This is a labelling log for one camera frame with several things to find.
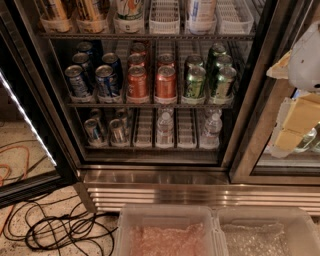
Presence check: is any yellow taped gripper finger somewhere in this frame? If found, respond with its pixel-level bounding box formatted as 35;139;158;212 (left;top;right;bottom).
269;93;320;158
266;50;292;79

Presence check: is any green can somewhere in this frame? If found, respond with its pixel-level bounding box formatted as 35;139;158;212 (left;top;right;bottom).
207;42;226;67
294;126;320;153
184;54;204;76
211;54;233;78
211;66;237;98
184;66;206;99

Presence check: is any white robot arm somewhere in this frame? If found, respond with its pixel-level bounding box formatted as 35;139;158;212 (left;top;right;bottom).
267;21;320;158

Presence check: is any green can behind glass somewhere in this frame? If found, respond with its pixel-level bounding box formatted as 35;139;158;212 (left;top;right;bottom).
294;126;320;153

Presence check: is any closed right fridge door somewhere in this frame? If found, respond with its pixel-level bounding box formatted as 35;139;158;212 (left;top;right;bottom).
229;0;319;185

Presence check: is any front right orange can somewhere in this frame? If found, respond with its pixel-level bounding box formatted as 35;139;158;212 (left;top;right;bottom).
156;65;176;98

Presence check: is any orange can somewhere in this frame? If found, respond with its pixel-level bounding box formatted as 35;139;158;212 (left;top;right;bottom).
156;65;176;98
128;66;147;98
157;53;175;67
130;42;147;56
128;53;145;67

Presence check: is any empty white shelf tray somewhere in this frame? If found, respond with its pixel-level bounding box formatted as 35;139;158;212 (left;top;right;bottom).
149;0;180;35

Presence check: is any front left orange can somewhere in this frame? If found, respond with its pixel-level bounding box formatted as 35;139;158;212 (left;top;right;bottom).
128;66;147;98

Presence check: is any rear left orange can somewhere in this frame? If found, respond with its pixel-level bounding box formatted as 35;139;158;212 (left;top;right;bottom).
130;42;147;56

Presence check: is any top shelf white green bottle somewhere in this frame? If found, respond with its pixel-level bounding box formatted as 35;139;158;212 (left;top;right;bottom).
114;0;144;34

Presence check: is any blue can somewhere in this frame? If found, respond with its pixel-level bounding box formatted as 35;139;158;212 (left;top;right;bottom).
95;65;120;98
102;52;123;84
65;65;90;98
77;41;96;61
72;52;95;84

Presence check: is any front right blue can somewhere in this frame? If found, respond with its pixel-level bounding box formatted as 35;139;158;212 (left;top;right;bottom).
95;65;120;98

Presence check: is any bottom right silver can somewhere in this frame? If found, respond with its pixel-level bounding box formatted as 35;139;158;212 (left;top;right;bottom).
109;119;127;143

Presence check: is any silver can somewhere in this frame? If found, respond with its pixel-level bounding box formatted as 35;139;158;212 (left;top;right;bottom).
84;119;104;144
109;119;127;143

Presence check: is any rear left blue can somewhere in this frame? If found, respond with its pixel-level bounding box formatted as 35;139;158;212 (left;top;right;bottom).
77;41;96;61

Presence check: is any bottom left silver can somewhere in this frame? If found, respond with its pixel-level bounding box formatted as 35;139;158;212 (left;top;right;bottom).
84;119;104;144

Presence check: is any top shelf yellow bottle right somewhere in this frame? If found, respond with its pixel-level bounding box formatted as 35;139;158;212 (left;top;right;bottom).
76;0;110;33

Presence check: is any shelf yellow bottle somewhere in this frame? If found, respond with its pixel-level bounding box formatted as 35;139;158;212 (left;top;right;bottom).
76;0;110;33
39;0;72;33

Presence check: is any front left blue can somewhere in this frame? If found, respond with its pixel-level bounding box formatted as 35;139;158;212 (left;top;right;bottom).
65;65;90;98

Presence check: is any top shelf yellow bottle left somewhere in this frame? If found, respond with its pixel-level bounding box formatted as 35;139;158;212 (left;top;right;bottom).
39;0;72;33

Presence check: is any open fridge door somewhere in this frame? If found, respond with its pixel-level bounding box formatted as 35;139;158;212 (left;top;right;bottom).
0;29;79;209

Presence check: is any empty white tray right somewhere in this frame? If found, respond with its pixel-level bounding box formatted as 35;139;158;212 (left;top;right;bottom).
216;0;254;35

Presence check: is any right water bottle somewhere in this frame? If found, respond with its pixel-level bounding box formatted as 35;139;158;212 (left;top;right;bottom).
201;113;222;149

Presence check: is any water bottle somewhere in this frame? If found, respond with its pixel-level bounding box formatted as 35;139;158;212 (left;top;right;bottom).
201;113;222;149
156;112;174;148

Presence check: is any right clear plastic bin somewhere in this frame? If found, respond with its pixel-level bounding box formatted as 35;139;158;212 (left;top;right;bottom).
216;207;320;256

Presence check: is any clear plastic bin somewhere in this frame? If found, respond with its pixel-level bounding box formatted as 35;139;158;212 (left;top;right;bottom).
216;207;320;256
113;204;219;256

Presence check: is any left water bottle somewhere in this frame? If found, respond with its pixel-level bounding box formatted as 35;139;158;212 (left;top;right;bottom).
156;112;174;148

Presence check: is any left clear plastic bin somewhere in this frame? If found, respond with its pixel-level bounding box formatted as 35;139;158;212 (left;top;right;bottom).
113;204;219;256

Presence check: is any black cable on floor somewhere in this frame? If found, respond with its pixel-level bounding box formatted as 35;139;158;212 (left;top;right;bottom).
2;189;119;256

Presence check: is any orange cable on floor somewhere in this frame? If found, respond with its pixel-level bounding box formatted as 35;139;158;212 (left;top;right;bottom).
0;144;31;236

